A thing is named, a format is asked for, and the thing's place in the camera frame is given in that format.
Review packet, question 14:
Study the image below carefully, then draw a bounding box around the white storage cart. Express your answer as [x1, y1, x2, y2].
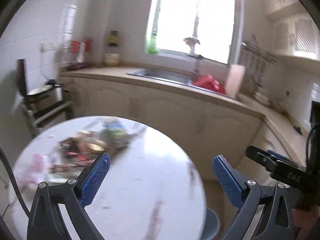
[21, 89, 75, 136]

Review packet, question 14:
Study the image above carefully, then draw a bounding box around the black appliance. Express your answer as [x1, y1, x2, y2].
[310, 100, 320, 125]

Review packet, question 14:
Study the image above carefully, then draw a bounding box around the white rice spoon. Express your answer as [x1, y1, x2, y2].
[76, 42, 84, 63]

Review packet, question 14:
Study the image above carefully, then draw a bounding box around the beige countertop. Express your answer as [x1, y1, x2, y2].
[60, 66, 311, 157]

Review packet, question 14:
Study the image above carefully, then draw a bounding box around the white wall socket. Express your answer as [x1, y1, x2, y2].
[41, 43, 59, 52]

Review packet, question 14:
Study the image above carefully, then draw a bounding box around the wire utensil rack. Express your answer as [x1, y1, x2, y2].
[60, 37, 94, 72]

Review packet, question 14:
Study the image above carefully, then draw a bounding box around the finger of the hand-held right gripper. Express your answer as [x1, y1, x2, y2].
[266, 150, 304, 167]
[246, 145, 278, 172]

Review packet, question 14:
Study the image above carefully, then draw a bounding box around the grey round bin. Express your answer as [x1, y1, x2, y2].
[200, 207, 221, 240]

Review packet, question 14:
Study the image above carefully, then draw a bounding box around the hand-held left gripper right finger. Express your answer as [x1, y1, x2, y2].
[212, 155, 295, 240]

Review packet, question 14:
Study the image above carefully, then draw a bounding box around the pale cloth on faucet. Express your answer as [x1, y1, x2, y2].
[184, 36, 202, 51]

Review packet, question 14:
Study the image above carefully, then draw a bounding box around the red plastic basin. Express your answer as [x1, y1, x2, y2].
[192, 74, 227, 95]

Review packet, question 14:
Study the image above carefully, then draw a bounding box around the pale cutting board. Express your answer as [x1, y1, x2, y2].
[225, 64, 247, 98]

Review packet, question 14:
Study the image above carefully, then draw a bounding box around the cream kitchen cabinet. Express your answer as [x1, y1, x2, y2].
[59, 76, 297, 182]

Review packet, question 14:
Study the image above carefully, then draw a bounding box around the person's right hand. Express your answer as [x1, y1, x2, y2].
[294, 209, 313, 239]

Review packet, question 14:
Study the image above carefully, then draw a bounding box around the dark snack wrapper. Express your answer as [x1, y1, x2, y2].
[59, 135, 100, 159]

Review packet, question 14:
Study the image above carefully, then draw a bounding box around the metal faucet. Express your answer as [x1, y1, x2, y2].
[184, 36, 205, 78]

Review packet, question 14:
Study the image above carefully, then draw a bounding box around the dark bottle with yellow label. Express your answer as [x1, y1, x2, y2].
[107, 31, 119, 48]

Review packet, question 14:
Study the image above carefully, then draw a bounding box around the green dish soap bottle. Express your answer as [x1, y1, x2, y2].
[145, 30, 159, 55]

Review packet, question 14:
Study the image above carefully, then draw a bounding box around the black cable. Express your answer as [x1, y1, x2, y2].
[0, 146, 31, 218]

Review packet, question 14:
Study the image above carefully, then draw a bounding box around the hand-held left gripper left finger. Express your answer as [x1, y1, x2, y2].
[26, 152, 111, 240]

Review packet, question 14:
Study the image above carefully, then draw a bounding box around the cream wall cabinet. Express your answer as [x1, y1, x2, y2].
[264, 0, 320, 61]

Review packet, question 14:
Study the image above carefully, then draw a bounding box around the window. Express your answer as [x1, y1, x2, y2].
[146, 0, 245, 65]

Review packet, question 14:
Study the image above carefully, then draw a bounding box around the stack of white bowls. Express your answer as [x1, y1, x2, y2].
[253, 87, 272, 106]

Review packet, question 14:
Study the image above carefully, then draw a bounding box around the steel sink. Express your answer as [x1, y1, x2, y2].
[126, 67, 198, 86]

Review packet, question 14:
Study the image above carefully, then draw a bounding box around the black silver rice cooker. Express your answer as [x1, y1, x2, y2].
[16, 59, 63, 111]

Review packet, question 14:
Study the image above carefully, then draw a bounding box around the clear plastic jar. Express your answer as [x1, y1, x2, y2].
[104, 46, 121, 66]

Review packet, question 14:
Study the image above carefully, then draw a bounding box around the green white milk carton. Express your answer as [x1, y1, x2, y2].
[99, 120, 132, 147]

